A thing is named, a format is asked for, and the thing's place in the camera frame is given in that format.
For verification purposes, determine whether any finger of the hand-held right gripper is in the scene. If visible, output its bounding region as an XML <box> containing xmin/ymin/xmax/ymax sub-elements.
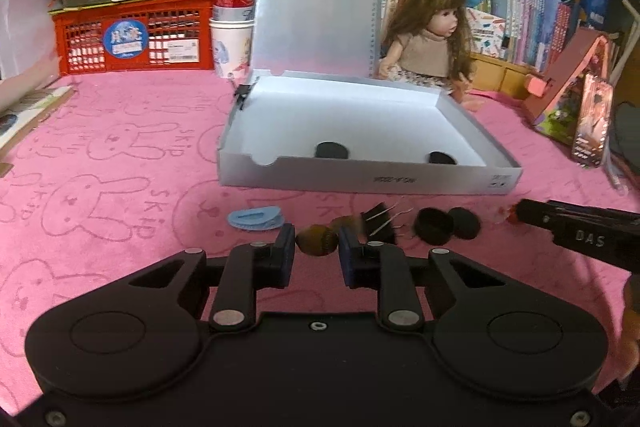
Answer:
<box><xmin>515</xmin><ymin>199</ymin><xmax>556</xmax><ymax>232</ymax></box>

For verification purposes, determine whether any brown walnut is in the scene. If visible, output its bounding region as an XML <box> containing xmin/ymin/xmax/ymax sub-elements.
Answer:
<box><xmin>295</xmin><ymin>225</ymin><xmax>340</xmax><ymax>257</ymax></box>

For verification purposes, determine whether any grey plastic file box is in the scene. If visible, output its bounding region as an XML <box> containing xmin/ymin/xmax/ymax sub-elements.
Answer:
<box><xmin>217</xmin><ymin>0</ymin><xmax>523</xmax><ymax>196</ymax></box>

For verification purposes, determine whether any row of colourful books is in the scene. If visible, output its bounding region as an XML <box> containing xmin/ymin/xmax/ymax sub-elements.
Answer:
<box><xmin>382</xmin><ymin>0</ymin><xmax>586</xmax><ymax>72</ymax></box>

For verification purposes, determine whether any patterned white box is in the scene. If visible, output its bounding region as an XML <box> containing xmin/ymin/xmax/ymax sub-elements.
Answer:
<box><xmin>467</xmin><ymin>7</ymin><xmax>521</xmax><ymax>60</ymax></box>

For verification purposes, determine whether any flat book with green edge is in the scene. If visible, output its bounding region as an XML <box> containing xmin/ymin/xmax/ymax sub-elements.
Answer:
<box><xmin>0</xmin><ymin>86</ymin><xmax>76</xmax><ymax>158</ymax></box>

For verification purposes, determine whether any red plastic crate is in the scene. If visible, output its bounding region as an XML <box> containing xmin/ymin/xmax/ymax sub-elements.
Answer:
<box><xmin>49</xmin><ymin>0</ymin><xmax>219</xmax><ymax>74</ymax></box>

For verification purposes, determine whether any white paper cup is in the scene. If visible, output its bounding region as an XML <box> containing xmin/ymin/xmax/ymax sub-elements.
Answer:
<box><xmin>209</xmin><ymin>18</ymin><xmax>254</xmax><ymax>80</ymax></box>

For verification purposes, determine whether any wooden shelf box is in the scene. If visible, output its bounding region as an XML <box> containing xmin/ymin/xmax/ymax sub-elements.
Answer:
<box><xmin>470</xmin><ymin>52</ymin><xmax>538</xmax><ymax>100</ymax></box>

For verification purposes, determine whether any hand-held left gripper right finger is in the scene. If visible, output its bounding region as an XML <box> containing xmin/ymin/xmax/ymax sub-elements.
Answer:
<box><xmin>337</xmin><ymin>227</ymin><xmax>501</xmax><ymax>333</ymax></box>

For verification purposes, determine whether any pink bunny print blanket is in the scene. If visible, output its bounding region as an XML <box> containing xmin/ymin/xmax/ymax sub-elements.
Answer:
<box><xmin>0</xmin><ymin>69</ymin><xmax>640</xmax><ymax>418</ymax></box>

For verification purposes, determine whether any blue oval plastic piece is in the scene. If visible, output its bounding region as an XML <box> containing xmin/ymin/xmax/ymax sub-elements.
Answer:
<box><xmin>227</xmin><ymin>205</ymin><xmax>285</xmax><ymax>232</ymax></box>

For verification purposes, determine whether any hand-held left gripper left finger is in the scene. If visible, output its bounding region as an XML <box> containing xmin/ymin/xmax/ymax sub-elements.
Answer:
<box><xmin>127</xmin><ymin>223</ymin><xmax>297</xmax><ymax>334</ymax></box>

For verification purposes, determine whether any pink toy house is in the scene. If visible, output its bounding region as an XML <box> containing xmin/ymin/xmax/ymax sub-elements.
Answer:
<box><xmin>522</xmin><ymin>27</ymin><xmax>621</xmax><ymax>142</ymax></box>

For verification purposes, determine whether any pink packaged card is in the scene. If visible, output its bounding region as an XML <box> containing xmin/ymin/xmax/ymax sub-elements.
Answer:
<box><xmin>570</xmin><ymin>74</ymin><xmax>615</xmax><ymax>168</ymax></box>

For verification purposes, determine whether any brown haired doll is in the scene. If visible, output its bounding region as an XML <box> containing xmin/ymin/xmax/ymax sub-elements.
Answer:
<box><xmin>377</xmin><ymin>0</ymin><xmax>486</xmax><ymax>108</ymax></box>

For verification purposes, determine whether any white paper sheet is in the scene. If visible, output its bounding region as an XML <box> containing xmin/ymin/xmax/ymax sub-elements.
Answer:
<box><xmin>0</xmin><ymin>0</ymin><xmax>63</xmax><ymax>112</ymax></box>

